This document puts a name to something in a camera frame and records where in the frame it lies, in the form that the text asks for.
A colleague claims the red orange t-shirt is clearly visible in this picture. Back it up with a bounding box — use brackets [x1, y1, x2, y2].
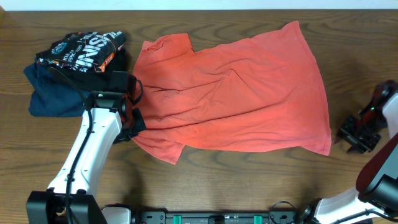
[133, 21, 331, 164]

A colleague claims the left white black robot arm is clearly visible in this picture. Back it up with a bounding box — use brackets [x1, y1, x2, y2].
[26, 91, 146, 223]

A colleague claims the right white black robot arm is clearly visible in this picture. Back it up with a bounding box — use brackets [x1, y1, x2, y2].
[300, 80, 397, 223]

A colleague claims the folded black printed shirt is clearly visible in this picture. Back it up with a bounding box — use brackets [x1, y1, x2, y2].
[35, 31, 126, 72]

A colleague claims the folded navy blue shirt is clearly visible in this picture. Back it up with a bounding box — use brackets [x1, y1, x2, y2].
[24, 63, 90, 117]

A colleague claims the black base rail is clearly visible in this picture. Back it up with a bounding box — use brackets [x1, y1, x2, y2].
[139, 210, 304, 224]

